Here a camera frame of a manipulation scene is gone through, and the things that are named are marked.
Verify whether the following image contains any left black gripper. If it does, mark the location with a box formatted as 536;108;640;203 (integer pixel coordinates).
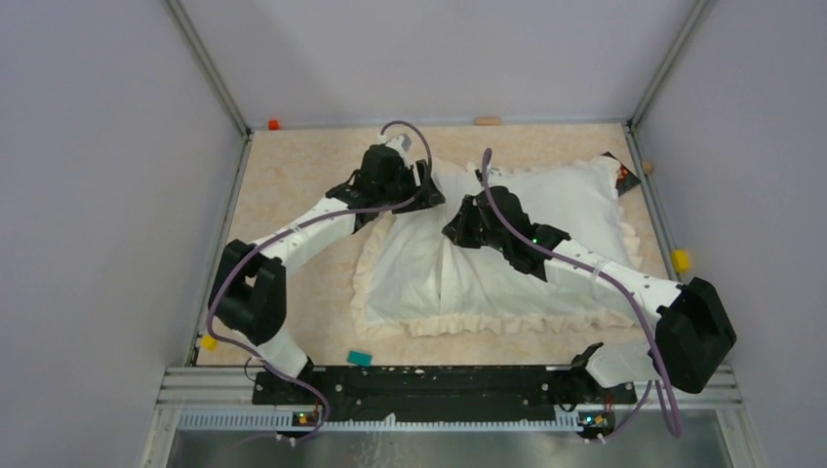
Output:
377;159;445;214

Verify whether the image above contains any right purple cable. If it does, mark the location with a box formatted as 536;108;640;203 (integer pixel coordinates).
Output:
481;147;685;444

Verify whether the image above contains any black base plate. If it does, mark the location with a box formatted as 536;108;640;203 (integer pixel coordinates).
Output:
252;366;637;422

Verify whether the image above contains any yellow small block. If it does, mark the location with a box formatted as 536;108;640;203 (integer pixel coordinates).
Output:
670;250;692;274
199;333;218;352

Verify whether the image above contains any teal small block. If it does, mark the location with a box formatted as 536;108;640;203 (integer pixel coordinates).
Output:
346;350;373;367

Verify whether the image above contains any purple cable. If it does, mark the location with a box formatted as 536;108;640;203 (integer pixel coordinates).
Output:
204;120;434;447
481;147;685;444

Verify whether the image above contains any white cable duct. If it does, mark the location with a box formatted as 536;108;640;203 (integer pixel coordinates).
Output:
177;409;583;433

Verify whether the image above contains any yellow small block left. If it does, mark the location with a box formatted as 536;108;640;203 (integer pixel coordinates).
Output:
199;333;218;352

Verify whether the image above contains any aluminium frame rail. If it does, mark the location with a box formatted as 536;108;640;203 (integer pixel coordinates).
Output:
162;0;252;139

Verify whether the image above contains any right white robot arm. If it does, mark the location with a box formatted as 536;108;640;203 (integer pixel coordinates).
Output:
442;185;737;402

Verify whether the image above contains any white ruffled pillowcase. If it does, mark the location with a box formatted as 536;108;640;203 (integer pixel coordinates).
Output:
350;156;642;339

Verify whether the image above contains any yellow small block right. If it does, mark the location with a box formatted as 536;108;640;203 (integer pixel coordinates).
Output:
670;250;692;274

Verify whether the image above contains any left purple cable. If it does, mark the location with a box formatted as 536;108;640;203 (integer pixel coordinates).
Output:
204;120;434;447

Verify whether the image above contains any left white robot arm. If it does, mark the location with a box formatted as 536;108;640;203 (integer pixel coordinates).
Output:
206;132;445;403

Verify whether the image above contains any wooden peg back edge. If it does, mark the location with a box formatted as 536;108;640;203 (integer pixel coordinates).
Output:
473;116;502;127

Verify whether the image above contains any dark lego baseplate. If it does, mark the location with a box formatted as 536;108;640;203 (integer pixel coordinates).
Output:
602;151;642;196

